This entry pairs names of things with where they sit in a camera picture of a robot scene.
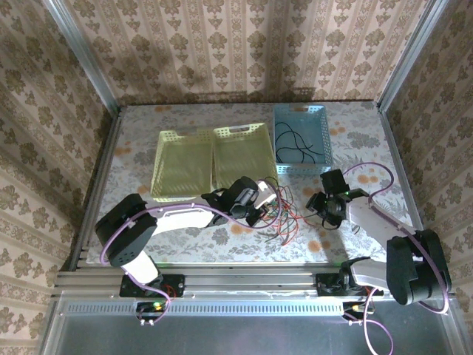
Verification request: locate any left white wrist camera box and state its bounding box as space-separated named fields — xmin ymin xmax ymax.
xmin=256 ymin=180 xmax=277 ymax=209

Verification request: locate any thin black cable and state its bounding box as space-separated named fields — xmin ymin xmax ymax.
xmin=275 ymin=121 xmax=327 ymax=164

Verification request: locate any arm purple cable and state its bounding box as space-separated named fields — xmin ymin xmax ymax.
xmin=99 ymin=179 xmax=280 ymax=326
xmin=341 ymin=162 xmax=451 ymax=355

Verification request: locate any aluminium corner post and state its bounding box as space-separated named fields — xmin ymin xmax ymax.
xmin=42 ymin=0 xmax=123 ymax=115
xmin=376 ymin=0 xmax=450 ymax=112

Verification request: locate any grey metal sheet panel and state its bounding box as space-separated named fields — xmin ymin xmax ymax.
xmin=39 ymin=290 xmax=467 ymax=355

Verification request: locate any pale yellow plastic basket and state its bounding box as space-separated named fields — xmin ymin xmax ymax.
xmin=212 ymin=122 xmax=279 ymax=190
xmin=150 ymin=127 xmax=215 ymax=203

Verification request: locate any thin green cable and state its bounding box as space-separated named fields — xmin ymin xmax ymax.
xmin=262 ymin=177 xmax=308 ymax=247

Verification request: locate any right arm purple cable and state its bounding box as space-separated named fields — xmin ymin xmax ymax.
xmin=341 ymin=162 xmax=451 ymax=355

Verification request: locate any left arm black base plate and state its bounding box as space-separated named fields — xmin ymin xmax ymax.
xmin=120 ymin=274 xmax=186 ymax=298

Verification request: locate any aluminium table side rail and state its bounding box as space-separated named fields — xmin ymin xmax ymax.
xmin=69 ymin=110 xmax=125 ymax=268
xmin=376 ymin=106 xmax=440 ymax=268

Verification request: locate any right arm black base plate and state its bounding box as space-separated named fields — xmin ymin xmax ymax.
xmin=316 ymin=272 xmax=384 ymax=297

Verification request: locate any blue plastic basket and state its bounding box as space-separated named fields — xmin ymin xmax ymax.
xmin=272 ymin=104 xmax=335 ymax=177

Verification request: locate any slotted metal cable duct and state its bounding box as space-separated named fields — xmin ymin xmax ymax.
xmin=61 ymin=299 xmax=345 ymax=316

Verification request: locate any floral table cloth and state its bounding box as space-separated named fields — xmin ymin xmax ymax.
xmin=86 ymin=102 xmax=422 ymax=264

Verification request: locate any aluminium mounting rail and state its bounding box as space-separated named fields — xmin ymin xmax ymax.
xmin=51 ymin=266 xmax=454 ymax=297

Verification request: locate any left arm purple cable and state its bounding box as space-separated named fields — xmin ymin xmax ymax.
xmin=99 ymin=179 xmax=280 ymax=326

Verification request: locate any black connector box with lights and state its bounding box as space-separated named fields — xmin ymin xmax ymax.
xmin=341 ymin=301 xmax=375 ymax=321
xmin=135 ymin=301 xmax=168 ymax=321

